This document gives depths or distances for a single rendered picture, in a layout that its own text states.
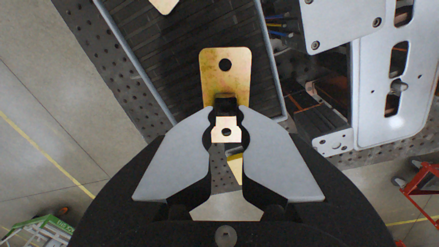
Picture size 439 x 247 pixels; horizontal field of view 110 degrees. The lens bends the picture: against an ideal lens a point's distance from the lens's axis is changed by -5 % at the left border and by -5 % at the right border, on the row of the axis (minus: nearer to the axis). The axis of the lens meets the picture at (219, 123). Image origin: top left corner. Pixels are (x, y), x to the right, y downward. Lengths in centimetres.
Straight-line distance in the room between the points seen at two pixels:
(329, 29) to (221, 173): 84
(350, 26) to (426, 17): 23
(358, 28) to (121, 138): 197
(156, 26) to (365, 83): 41
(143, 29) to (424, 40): 49
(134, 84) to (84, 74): 110
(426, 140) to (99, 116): 237
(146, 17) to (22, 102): 232
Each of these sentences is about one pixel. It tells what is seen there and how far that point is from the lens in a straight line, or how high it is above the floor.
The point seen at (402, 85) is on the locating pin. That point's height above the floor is 102.
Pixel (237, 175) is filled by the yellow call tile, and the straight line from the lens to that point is 28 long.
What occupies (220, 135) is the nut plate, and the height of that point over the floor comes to 122.
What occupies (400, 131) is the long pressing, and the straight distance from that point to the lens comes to 61.
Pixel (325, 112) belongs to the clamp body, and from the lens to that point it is 47.
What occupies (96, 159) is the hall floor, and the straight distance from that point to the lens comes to 243.
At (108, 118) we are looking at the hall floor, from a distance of 193.
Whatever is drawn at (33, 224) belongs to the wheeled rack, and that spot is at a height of 29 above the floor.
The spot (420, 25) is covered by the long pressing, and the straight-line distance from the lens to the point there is 49.
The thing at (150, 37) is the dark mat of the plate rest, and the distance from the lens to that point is 20.
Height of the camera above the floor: 134
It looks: 58 degrees down
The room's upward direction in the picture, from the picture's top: 176 degrees counter-clockwise
